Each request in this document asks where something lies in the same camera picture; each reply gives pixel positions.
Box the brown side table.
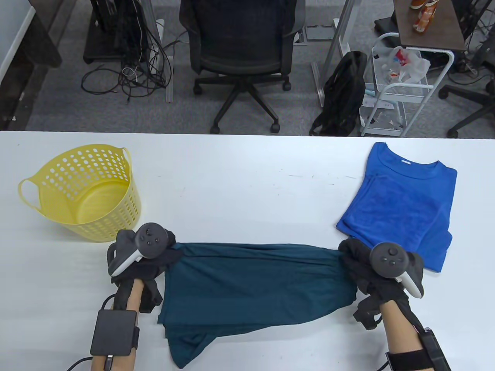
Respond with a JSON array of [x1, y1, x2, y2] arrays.
[[393, 0, 466, 51]]

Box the tangle of black cables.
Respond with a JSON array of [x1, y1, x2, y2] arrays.
[[80, 0, 174, 103], [449, 0, 495, 85]]

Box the white utility cart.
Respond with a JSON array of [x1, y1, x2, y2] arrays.
[[360, 33, 455, 138]]

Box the person's left hand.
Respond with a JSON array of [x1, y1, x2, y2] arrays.
[[110, 230, 184, 313]]

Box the blue t-shirt clothes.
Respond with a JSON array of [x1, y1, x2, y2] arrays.
[[336, 142, 458, 273]]

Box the black flat stand base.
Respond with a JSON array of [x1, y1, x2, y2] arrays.
[[374, 17, 399, 34]]

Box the person's right hand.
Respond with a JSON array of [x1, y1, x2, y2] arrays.
[[338, 238, 410, 310]]

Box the dark green cloth clothes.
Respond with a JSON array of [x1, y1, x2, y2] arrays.
[[157, 243, 358, 369]]

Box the blue cloth clothes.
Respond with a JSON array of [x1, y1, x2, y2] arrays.
[[336, 176, 445, 248]]

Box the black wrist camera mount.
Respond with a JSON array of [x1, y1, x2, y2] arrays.
[[139, 282, 163, 313], [353, 296, 383, 330]]

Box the white partition panel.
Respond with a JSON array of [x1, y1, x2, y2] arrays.
[[0, 0, 37, 82]]

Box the grey metal desk leg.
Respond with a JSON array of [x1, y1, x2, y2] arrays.
[[149, 0, 174, 103], [311, 0, 356, 107]]

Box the black forearm sensor box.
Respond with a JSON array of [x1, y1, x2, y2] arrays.
[[386, 328, 451, 371], [90, 309, 140, 357]]

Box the white plastic bag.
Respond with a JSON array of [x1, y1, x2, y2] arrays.
[[381, 46, 431, 83]]

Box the black backpack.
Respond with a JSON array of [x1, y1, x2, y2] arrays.
[[309, 50, 368, 136]]

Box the yellow perforated laundry basket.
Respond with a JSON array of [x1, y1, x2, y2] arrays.
[[17, 144, 142, 243]]

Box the black swivel chair base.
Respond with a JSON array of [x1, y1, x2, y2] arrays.
[[439, 70, 495, 139]]

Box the grey floor socket box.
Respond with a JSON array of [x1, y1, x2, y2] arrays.
[[306, 25, 335, 41]]

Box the grey tracking controller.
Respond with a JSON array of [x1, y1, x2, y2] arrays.
[[369, 242, 425, 299], [107, 223, 171, 277]]

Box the black mesh office chair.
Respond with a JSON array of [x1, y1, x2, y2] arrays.
[[179, 0, 307, 134]]

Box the person's right forearm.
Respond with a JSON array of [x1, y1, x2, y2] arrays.
[[379, 301, 426, 371]]

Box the black computer cabinet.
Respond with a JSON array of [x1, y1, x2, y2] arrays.
[[83, 0, 151, 64]]

